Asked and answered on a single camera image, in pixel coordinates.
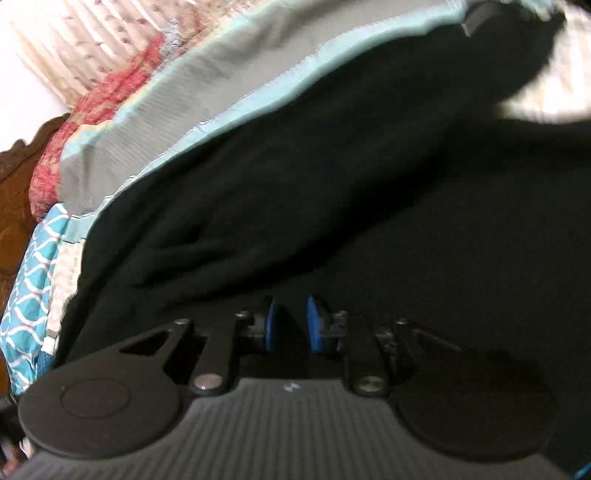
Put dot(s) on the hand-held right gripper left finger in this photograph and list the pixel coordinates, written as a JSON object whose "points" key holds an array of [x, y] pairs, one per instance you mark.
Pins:
{"points": [[270, 323]]}

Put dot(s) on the blue white patterned pillow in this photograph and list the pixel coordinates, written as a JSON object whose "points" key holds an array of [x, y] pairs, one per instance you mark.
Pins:
{"points": [[32, 286]]}

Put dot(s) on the grey teal patterned bedsheet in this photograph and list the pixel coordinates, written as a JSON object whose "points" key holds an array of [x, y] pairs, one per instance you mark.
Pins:
{"points": [[184, 106]]}

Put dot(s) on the brown wooden headboard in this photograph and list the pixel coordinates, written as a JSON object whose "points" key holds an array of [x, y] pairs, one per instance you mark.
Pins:
{"points": [[14, 198]]}

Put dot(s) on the beige floral curtain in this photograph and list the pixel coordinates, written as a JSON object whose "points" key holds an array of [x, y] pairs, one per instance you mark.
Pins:
{"points": [[87, 41]]}

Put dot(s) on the black pants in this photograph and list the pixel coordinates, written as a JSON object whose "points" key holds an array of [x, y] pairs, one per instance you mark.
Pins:
{"points": [[332, 194]]}

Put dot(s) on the red floral quilt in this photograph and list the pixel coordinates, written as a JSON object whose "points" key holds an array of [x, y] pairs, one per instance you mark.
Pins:
{"points": [[92, 110]]}

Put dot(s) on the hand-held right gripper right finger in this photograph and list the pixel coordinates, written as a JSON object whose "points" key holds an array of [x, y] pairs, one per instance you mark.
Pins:
{"points": [[315, 323]]}

